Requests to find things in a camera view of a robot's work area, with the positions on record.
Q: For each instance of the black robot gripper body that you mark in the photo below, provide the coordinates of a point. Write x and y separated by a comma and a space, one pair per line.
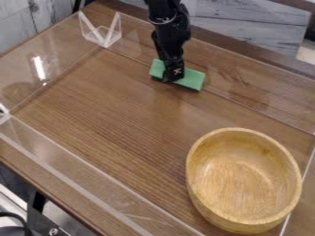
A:
176, 29

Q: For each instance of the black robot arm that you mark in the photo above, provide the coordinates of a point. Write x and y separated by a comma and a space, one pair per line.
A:
164, 8

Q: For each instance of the green rectangular block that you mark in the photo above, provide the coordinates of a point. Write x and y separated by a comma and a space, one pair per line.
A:
192, 80

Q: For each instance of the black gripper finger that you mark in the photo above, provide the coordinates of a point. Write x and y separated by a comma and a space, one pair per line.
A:
160, 42
173, 71

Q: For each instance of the clear acrylic corner bracket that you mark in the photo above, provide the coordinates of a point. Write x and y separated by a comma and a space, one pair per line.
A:
100, 35

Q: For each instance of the brown wooden bowl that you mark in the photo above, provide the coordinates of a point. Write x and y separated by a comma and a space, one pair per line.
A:
242, 180

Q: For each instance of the black metal table leg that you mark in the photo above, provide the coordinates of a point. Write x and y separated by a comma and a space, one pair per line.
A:
34, 207

